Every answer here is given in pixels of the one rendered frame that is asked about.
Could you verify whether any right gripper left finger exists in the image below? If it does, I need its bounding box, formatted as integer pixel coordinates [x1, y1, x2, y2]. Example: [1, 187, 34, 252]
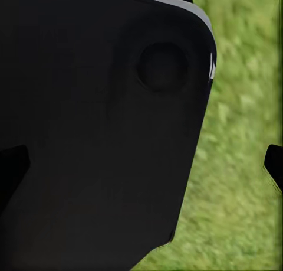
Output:
[0, 145, 31, 216]

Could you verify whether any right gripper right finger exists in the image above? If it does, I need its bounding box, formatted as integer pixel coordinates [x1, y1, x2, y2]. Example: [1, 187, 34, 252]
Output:
[264, 144, 283, 192]

